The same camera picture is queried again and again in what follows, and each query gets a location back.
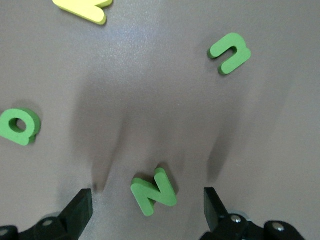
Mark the green foam letter u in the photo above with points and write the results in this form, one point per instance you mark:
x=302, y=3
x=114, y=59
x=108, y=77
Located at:
x=237, y=58

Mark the yellow foam letter k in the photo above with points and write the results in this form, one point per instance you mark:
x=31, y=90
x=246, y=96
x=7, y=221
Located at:
x=85, y=10

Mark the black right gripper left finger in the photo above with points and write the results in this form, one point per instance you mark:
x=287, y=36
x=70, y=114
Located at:
x=75, y=215

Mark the green foam letter N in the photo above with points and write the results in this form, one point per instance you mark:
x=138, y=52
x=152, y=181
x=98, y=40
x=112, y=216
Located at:
x=155, y=195

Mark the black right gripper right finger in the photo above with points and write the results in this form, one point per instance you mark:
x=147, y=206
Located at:
x=216, y=215

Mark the green foam small letter b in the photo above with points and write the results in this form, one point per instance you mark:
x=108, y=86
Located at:
x=10, y=132

